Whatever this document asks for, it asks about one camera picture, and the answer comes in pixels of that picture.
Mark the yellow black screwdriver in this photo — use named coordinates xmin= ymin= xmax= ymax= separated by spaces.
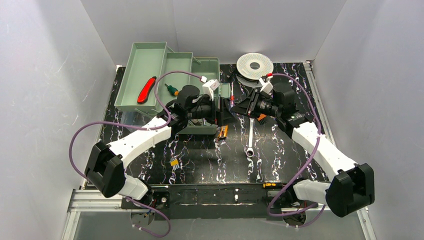
xmin=262 ymin=182 xmax=284 ymax=189

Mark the silver combination wrench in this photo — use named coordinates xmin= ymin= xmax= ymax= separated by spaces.
xmin=245 ymin=118 xmax=255 ymax=158

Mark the orange utility knife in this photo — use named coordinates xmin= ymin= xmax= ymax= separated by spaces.
xmin=217 ymin=125 xmax=228 ymax=141

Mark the blue handled screwdriver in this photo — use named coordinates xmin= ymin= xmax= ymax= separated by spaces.
xmin=230 ymin=82 xmax=235 ymax=108

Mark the green plastic tool box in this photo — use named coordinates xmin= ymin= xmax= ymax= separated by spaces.
xmin=114 ymin=42 xmax=220 ymax=126

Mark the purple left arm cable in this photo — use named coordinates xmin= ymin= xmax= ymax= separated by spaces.
xmin=68 ymin=70 xmax=208 ymax=239

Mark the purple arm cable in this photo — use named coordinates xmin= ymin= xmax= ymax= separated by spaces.
xmin=266 ymin=72 xmax=326 ymax=229
xmin=68 ymin=70 xmax=208 ymax=239

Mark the red black utility knife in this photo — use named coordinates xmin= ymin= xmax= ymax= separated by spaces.
xmin=137 ymin=76 xmax=157 ymax=104

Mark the yellow hex key set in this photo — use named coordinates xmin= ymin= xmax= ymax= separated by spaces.
xmin=169 ymin=157 xmax=181 ymax=171

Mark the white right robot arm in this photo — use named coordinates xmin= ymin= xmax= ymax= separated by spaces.
xmin=231 ymin=83 xmax=375 ymax=218

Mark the green handled screwdriver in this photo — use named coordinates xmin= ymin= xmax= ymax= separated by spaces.
xmin=164 ymin=83 xmax=179 ymax=97

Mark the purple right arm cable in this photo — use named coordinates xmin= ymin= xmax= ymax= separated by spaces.
xmin=266 ymin=72 xmax=326 ymax=229

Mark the orange black hex key holder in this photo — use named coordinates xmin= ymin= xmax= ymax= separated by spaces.
xmin=256 ymin=114 xmax=268 ymax=125

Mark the black marbled table mat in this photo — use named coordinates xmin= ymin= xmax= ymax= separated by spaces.
xmin=104 ymin=63 xmax=320 ymax=185

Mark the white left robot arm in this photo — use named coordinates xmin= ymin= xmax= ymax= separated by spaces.
xmin=84 ymin=79 xmax=234 ymax=200

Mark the white filament spool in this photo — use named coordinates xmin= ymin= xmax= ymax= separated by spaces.
xmin=236 ymin=52 xmax=274 ymax=88

